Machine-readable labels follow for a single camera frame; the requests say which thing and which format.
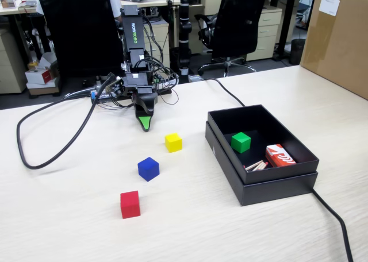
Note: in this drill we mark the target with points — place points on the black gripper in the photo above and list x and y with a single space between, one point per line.
138 82

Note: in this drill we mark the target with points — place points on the green cube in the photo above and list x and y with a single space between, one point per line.
241 142

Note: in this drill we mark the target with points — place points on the yellow cube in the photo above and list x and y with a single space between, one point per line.
173 143

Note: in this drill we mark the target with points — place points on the blue cube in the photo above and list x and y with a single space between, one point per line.
148 170

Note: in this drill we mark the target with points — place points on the red cube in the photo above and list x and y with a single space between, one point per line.
130 206

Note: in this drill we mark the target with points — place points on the controller circuit board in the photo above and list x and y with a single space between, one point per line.
93 94

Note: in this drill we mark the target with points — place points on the beige drawer cabinet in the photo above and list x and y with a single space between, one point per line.
267 29
162 43
11 66

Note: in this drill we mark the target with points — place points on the black jointed pole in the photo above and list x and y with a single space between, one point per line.
184 29

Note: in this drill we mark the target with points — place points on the black cardboard box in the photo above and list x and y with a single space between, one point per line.
244 121

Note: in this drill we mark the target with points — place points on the black solid-back office chair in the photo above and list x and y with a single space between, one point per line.
80 29

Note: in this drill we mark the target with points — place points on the beige office desk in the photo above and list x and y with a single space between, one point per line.
287 15
155 3

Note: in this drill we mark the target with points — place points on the white red cardboard box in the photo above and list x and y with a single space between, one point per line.
37 75

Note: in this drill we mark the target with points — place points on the seated person white shirt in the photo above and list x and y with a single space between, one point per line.
113 0

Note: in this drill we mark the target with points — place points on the wooden matchstick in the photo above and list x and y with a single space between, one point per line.
253 163
260 167
256 166

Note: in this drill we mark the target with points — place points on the black mesh office chair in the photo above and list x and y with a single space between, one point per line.
238 20

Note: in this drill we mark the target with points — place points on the red white matchbox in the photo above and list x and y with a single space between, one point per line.
280 157

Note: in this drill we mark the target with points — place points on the black cardboard box lid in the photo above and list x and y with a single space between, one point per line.
276 193

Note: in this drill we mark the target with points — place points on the beige book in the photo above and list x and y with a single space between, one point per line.
27 5

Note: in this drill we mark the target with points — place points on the black waste bin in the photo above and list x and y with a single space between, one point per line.
297 52

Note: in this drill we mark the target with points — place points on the large brown cardboard box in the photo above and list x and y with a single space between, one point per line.
339 43

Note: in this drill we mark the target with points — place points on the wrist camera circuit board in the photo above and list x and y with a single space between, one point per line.
116 88

